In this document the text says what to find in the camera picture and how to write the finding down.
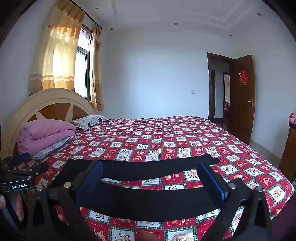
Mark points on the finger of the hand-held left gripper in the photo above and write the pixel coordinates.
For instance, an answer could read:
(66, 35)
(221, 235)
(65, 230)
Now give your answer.
(30, 169)

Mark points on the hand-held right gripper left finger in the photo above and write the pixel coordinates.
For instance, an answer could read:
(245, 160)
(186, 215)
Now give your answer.
(90, 183)

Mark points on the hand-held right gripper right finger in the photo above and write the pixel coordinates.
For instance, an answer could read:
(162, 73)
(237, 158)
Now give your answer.
(212, 180)

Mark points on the black pants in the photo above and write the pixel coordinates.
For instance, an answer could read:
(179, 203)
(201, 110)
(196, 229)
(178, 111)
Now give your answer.
(150, 199)

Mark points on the grey blue pillow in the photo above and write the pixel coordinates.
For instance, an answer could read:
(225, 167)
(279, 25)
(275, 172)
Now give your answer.
(53, 148)

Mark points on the folded pink quilt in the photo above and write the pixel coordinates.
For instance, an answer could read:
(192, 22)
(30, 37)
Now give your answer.
(44, 134)

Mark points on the white patterned pillow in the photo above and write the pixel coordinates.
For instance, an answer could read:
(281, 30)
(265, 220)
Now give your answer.
(89, 121)

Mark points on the red printed bed blanket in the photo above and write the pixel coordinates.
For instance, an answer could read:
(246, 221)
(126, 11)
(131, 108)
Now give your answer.
(161, 139)

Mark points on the cream wooden headboard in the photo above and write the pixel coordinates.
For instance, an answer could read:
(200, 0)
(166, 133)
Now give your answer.
(53, 97)

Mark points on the brown wooden door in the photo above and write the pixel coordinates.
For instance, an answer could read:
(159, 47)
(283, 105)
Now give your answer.
(242, 111)

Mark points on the wooden cabinet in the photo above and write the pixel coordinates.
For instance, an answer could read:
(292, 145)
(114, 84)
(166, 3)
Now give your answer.
(289, 157)

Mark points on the red cloth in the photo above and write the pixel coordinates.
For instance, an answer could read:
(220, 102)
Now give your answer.
(293, 120)

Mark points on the red paper door decoration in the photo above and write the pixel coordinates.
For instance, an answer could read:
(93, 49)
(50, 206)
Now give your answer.
(243, 78)

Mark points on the narrow yellow curtain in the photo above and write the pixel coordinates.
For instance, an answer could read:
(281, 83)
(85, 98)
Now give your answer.
(96, 69)

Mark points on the window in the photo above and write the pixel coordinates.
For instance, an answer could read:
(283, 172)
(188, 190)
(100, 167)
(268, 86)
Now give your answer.
(82, 64)

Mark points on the wide yellow curtain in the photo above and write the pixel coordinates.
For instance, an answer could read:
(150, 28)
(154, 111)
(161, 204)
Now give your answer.
(57, 46)

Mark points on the dark curtain rod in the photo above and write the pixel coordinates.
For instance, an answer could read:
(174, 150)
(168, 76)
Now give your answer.
(89, 16)

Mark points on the brown door frame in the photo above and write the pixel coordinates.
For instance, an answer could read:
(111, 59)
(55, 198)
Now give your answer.
(210, 92)

